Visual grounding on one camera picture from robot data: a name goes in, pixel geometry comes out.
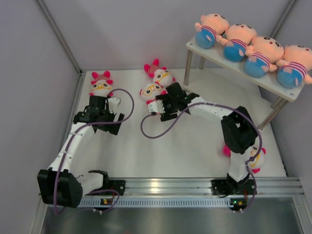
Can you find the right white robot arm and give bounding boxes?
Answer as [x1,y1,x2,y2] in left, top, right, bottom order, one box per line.
[148,83,266,195]

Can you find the white doll back centre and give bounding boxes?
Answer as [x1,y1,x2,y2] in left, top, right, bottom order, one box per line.
[143,59,176,87]

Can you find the aluminium front rail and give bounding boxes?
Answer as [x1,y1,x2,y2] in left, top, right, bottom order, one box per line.
[39,177,305,196]

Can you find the white two-tier shelf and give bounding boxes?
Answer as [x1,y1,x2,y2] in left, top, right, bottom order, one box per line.
[183,38,305,130]

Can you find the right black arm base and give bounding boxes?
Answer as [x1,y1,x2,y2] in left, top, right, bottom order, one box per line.
[212,179,255,196]

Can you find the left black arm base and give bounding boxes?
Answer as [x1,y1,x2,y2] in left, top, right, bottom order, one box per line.
[87,179,126,195]

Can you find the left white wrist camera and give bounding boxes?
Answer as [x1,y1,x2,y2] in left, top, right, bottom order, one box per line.
[107,97,121,114]

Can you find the white doll glasses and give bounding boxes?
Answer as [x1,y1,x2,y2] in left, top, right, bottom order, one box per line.
[139,82,167,104]

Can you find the white slotted cable duct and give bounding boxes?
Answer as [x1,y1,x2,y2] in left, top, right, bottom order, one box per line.
[79,197,246,208]

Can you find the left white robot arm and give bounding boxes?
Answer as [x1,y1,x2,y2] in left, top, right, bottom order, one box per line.
[37,96,125,208]

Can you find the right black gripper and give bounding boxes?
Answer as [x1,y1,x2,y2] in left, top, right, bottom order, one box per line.
[156,95,178,122]

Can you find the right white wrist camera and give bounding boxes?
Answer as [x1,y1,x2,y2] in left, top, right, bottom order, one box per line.
[147,100,165,114]

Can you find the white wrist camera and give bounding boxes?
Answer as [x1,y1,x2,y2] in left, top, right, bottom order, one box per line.
[147,100,165,114]
[107,97,121,114]

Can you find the orange doll table back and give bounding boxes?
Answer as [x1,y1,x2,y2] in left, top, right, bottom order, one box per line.
[195,13,230,49]

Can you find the orange doll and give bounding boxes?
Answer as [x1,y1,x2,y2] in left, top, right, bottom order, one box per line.
[276,45,312,88]
[216,24,257,62]

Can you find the white doll back left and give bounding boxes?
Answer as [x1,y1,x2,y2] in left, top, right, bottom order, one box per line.
[89,71,114,97]

